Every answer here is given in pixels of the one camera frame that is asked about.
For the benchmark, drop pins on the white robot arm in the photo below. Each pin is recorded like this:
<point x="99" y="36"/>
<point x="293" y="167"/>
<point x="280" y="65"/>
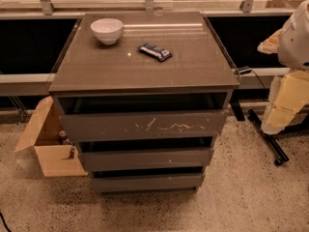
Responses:
<point x="291" y="42"/>

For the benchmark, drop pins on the bottles inside cardboard box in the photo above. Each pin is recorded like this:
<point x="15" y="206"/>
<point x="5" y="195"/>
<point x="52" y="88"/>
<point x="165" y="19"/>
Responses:
<point x="64" y="140"/>

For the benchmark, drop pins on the grey bottom drawer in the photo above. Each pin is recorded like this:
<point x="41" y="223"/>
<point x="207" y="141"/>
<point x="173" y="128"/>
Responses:
<point x="149" y="179"/>

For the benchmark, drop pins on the grey drawer cabinet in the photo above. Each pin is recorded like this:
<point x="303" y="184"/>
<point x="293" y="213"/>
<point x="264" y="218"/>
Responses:
<point x="197" y="65"/>

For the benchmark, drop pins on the open cardboard box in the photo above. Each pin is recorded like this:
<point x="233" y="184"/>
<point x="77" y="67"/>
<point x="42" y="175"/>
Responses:
<point x="44" y="134"/>

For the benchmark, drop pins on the black metal stand leg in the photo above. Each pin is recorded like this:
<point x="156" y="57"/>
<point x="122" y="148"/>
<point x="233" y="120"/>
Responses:
<point x="281" y="156"/>

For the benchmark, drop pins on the grey drawer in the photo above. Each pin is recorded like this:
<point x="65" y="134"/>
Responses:
<point x="146" y="153"/>
<point x="98" y="117"/>
<point x="149" y="179"/>

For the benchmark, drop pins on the blue snack packet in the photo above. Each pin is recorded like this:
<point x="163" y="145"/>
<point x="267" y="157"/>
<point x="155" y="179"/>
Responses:
<point x="159" y="53"/>

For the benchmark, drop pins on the white ceramic bowl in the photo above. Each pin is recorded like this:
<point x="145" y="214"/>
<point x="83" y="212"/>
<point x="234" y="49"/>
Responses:
<point x="107" y="30"/>

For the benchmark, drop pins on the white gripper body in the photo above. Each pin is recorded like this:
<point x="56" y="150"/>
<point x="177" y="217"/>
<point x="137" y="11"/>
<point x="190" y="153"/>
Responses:
<point x="295" y="43"/>

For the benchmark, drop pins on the grey top drawer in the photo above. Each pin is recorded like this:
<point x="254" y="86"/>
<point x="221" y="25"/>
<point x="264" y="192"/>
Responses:
<point x="98" y="117"/>

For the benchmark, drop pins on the black power adapter with cable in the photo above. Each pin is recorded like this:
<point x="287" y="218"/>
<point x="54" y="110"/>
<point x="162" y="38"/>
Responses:
<point x="245" y="70"/>

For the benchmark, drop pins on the grey middle drawer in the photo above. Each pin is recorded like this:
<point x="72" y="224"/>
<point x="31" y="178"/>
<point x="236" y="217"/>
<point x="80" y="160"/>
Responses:
<point x="146" y="153"/>

